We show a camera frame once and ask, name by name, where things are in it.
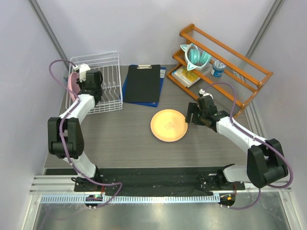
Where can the blue white lidded jar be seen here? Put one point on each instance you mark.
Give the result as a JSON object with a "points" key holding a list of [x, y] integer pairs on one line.
{"points": [[218, 68]]}

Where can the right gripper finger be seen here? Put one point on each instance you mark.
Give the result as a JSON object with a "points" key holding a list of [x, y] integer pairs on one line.
{"points": [[189, 117], [192, 108]]}

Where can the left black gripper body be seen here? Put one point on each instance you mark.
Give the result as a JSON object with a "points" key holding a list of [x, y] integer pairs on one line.
{"points": [[81, 84]]}

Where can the white slotted cable duct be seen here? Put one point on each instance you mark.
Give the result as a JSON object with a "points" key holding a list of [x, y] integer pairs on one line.
{"points": [[95, 199]]}

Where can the teal cat-ear headphones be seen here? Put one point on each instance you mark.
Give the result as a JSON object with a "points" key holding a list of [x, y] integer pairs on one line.
{"points": [[194, 58]]}

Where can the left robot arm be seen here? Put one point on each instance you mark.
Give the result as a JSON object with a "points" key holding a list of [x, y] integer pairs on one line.
{"points": [[65, 138]]}

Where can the white wire dish rack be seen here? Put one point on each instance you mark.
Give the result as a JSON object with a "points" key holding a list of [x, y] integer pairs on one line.
{"points": [[108, 64]]}

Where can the orange wooden shelf rack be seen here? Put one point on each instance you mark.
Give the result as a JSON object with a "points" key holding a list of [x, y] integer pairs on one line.
{"points": [[246, 76]]}

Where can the pink plate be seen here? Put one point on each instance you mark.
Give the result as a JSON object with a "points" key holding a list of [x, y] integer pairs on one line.
{"points": [[73, 86]]}

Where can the yellow white book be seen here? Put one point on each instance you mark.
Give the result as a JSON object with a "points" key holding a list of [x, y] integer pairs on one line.
{"points": [[185, 77]]}

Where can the blue folder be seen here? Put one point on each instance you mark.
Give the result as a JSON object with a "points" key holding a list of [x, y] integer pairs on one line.
{"points": [[150, 104]]}

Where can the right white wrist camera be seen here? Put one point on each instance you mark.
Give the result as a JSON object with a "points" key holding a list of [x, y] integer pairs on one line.
{"points": [[202, 93]]}

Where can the orange plate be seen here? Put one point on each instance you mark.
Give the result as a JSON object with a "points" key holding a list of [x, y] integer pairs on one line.
{"points": [[168, 125]]}

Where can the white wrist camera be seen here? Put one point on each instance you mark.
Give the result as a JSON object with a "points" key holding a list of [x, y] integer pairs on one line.
{"points": [[202, 93], [82, 70]]}

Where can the black clipboard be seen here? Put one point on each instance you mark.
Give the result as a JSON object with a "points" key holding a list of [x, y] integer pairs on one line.
{"points": [[143, 84]]}

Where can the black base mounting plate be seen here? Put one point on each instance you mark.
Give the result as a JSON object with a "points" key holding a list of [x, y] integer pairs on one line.
{"points": [[159, 182]]}

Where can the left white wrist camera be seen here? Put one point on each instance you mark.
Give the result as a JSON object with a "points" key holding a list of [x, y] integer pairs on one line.
{"points": [[82, 70]]}

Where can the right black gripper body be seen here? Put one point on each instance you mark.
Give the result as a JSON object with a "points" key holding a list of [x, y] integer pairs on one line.
{"points": [[201, 115]]}

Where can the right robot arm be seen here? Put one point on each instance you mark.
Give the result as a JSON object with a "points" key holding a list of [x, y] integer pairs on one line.
{"points": [[265, 159]]}

